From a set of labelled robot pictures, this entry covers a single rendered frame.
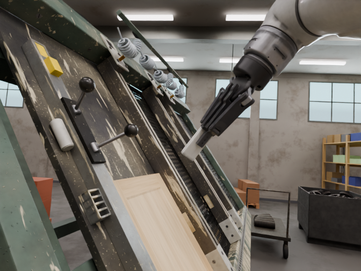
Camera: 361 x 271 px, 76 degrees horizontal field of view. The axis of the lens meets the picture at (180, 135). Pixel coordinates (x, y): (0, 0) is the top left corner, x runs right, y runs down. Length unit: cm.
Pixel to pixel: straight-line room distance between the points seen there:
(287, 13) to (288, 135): 807
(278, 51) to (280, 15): 6
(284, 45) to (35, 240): 51
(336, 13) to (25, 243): 52
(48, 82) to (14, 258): 47
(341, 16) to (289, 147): 813
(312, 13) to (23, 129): 1041
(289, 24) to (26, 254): 54
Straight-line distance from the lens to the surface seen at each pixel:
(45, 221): 58
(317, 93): 905
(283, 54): 49
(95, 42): 115
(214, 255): 99
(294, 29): 49
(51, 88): 73
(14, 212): 42
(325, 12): 42
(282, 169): 844
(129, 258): 59
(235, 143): 811
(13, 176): 45
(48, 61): 78
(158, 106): 153
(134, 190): 75
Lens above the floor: 137
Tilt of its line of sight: 4 degrees up
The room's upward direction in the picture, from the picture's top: 4 degrees clockwise
